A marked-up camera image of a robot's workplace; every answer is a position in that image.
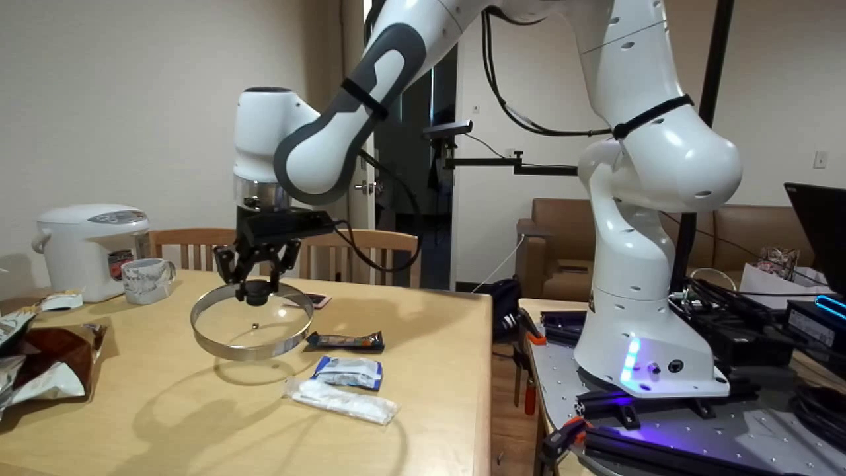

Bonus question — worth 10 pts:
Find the left wooden chair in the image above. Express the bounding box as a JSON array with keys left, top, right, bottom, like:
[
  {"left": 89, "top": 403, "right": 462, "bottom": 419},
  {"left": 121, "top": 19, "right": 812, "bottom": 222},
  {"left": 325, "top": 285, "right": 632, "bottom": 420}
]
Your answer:
[{"left": 298, "top": 227, "right": 421, "bottom": 289}]

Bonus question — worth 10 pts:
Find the blue sachet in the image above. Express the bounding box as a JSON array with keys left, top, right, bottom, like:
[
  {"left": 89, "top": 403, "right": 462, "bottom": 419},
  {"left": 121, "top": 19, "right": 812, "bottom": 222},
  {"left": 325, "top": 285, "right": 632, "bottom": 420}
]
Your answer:
[{"left": 312, "top": 356, "right": 382, "bottom": 392}]

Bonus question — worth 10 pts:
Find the dark blue snack bar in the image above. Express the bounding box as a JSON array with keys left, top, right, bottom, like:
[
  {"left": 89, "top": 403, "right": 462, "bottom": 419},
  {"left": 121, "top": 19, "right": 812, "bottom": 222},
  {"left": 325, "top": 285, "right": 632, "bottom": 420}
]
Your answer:
[{"left": 307, "top": 331, "right": 385, "bottom": 352}]

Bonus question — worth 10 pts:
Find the white electric water boiler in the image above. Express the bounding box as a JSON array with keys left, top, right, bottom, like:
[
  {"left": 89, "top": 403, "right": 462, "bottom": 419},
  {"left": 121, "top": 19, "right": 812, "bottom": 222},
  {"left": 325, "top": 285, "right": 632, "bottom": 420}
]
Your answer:
[{"left": 31, "top": 204, "right": 148, "bottom": 301}]

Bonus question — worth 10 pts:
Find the right wooden chair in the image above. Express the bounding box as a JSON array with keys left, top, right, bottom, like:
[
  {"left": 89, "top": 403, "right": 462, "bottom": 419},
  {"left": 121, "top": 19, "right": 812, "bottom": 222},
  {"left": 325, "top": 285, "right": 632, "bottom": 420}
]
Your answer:
[{"left": 148, "top": 227, "right": 236, "bottom": 270}]

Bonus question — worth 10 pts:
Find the brown snack bag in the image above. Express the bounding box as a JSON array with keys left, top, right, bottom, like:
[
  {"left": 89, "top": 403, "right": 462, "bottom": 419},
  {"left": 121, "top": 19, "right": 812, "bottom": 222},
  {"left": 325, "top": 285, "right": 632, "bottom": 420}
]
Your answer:
[{"left": 0, "top": 323, "right": 111, "bottom": 407}]

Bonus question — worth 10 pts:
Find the wooden chair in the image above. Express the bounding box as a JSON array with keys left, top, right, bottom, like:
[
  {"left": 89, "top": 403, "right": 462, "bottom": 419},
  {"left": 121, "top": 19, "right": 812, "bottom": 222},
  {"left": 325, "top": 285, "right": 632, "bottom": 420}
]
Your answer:
[
  {"left": 298, "top": 227, "right": 421, "bottom": 289},
  {"left": 148, "top": 227, "right": 236, "bottom": 270}
]

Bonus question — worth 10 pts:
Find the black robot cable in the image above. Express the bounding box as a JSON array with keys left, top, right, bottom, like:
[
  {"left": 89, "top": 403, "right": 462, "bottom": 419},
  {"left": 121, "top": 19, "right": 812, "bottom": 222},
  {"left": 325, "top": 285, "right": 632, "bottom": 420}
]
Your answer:
[{"left": 332, "top": 7, "right": 618, "bottom": 274}]

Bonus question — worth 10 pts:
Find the brown sofa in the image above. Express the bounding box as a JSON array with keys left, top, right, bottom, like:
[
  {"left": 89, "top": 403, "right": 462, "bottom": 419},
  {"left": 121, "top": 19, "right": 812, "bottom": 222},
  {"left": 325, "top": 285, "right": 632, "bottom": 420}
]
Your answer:
[{"left": 513, "top": 195, "right": 817, "bottom": 301}]

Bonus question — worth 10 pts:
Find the robot mounting base plate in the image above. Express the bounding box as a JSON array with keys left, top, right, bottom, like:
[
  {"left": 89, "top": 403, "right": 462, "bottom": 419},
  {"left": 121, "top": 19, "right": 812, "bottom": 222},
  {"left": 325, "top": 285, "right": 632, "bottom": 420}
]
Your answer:
[{"left": 528, "top": 341, "right": 846, "bottom": 476}]

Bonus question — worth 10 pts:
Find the glass pot lid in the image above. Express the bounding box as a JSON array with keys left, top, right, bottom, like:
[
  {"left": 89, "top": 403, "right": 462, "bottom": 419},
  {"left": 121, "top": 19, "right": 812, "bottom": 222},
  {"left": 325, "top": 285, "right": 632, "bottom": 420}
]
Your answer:
[{"left": 187, "top": 284, "right": 313, "bottom": 363}]

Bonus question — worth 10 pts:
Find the white plastic-wrapped object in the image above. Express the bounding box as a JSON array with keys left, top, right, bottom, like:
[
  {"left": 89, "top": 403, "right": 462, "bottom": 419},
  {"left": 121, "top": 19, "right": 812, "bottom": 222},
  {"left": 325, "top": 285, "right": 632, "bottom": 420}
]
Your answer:
[{"left": 288, "top": 381, "right": 397, "bottom": 426}]

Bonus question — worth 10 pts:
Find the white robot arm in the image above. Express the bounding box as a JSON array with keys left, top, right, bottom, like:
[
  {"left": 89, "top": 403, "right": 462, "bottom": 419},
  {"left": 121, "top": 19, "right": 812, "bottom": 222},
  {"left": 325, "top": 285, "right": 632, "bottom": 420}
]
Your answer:
[{"left": 222, "top": 0, "right": 742, "bottom": 400}]

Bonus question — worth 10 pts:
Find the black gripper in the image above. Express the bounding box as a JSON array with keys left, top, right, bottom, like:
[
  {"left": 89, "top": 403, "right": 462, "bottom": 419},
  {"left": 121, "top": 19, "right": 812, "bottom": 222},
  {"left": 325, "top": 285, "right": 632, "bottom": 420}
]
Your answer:
[{"left": 213, "top": 210, "right": 336, "bottom": 290}]

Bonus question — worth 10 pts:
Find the black monitor with blue light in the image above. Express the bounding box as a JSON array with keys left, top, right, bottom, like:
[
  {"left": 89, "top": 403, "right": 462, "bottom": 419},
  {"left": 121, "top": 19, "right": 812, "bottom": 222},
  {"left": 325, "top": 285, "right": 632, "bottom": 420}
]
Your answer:
[{"left": 785, "top": 182, "right": 846, "bottom": 352}]

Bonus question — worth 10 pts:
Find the glass cup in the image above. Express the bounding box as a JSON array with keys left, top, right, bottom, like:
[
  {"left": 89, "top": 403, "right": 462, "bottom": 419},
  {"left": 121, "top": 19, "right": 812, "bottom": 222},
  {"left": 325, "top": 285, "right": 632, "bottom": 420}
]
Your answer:
[{"left": 121, "top": 259, "right": 177, "bottom": 303}]

